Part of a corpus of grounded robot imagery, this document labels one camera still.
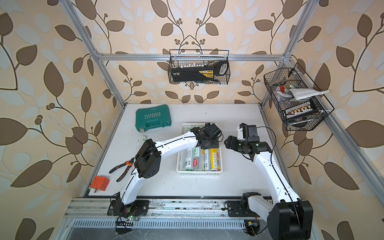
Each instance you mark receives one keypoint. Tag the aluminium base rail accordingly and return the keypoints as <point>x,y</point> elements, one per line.
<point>162,214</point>

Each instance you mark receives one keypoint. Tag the black wire basket wall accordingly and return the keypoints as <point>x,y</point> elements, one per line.
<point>280,81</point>
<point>174,61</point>

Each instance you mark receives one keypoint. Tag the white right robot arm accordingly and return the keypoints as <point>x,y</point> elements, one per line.
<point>288,217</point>

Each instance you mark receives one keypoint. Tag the black yellow tool in basket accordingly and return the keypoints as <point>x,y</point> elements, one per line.
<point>217,72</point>

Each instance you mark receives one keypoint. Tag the right aluminium frame post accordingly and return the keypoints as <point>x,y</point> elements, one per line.
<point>285,59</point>

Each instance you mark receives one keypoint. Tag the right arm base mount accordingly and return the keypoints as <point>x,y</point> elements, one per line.
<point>240,208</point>

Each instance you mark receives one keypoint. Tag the red cube plug adapter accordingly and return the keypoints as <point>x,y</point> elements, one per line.
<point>99,183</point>

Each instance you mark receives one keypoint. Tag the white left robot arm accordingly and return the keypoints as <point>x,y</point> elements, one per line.
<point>148,159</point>

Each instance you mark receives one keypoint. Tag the white folded paper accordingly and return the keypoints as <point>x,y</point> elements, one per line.
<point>300,94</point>

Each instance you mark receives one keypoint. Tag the white barcode wrap roll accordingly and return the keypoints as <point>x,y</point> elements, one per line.
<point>141,141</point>

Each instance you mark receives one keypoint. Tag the white perforated plastic basket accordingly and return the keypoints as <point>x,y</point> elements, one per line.
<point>200,172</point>

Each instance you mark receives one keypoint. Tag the horizontal aluminium frame bar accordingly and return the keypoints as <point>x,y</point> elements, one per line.
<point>161,57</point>

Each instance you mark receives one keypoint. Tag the black wire basket back wall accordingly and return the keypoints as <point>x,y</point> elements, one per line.
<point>174,61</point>

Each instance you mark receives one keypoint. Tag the white green roll group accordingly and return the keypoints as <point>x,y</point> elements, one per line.
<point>207,160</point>

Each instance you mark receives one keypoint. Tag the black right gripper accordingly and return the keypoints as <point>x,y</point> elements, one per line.
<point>232,142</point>

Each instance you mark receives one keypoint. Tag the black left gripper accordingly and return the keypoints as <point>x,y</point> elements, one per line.
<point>205,141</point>

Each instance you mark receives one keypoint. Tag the black wire basket right wall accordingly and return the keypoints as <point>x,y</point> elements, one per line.
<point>280,81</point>

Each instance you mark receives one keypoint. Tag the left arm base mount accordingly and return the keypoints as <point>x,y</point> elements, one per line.
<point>136,209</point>

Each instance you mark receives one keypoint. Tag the aluminium frame post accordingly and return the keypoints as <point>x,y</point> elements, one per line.
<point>285,59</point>
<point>87,41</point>

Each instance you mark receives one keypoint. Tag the green plastic tool case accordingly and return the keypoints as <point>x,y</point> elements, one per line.
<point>153,118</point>

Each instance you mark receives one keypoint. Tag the socket bit set tray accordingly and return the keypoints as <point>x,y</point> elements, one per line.
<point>300,110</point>

